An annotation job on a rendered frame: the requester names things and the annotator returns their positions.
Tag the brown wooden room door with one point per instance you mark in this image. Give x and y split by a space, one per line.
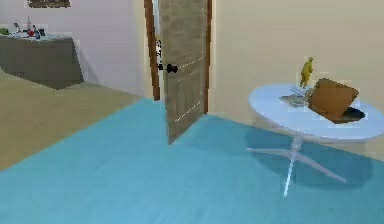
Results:
182 66

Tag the white round table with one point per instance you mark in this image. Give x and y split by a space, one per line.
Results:
300 116

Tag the yellow figurine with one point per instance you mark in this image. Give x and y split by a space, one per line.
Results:
306 71

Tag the grey cabinet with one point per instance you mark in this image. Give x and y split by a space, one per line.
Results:
40 60

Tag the red small object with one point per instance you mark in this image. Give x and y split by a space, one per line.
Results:
30 32

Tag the green small object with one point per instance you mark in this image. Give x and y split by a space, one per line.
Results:
4 31

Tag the framed wall picture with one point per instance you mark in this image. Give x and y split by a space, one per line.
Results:
48 3

